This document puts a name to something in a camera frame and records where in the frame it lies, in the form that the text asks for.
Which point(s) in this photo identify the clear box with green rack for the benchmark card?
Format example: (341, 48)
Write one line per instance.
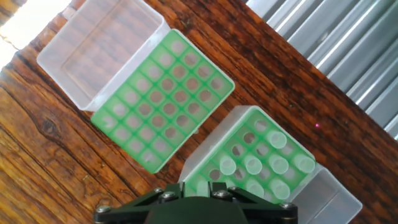
(323, 193)
(102, 53)

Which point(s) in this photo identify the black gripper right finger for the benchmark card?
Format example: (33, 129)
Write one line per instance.
(221, 193)

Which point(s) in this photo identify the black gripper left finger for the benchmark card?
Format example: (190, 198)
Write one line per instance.
(169, 194)

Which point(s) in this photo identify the brown wooden board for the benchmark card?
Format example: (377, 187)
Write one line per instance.
(46, 155)

